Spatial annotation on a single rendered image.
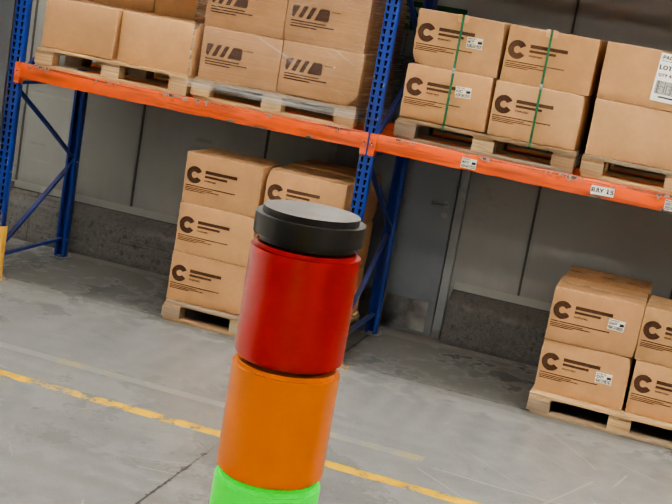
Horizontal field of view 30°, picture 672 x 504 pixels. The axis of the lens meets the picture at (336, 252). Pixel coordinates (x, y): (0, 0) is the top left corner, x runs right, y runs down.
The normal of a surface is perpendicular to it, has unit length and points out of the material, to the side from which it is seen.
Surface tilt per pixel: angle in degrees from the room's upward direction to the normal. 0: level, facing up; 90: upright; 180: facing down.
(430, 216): 90
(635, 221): 90
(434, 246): 90
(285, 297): 90
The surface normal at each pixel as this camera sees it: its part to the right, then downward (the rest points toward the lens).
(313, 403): 0.57, 0.26
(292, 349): 0.09, 0.21
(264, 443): -0.17, 0.17
